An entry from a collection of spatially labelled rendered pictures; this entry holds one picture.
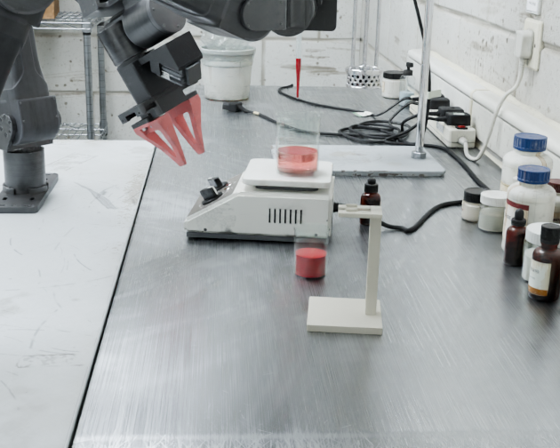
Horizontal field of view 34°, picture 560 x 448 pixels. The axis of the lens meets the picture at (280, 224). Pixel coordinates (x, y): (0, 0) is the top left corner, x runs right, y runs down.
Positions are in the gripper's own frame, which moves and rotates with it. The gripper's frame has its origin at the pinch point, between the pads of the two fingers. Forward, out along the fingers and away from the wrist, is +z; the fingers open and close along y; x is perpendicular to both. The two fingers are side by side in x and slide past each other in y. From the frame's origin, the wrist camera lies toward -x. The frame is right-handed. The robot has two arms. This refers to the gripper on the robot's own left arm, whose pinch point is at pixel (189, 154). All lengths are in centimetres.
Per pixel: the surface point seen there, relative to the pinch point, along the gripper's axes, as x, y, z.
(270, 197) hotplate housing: -7.2, 3.0, 9.9
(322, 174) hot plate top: -9.3, 11.0, 11.1
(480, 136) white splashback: 13, 70, 30
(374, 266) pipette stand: -32.0, -7.5, 17.1
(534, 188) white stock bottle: -30.0, 24.4, 24.7
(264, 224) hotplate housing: -5.2, 1.4, 12.8
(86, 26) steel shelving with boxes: 174, 102, -35
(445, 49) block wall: 46, 111, 18
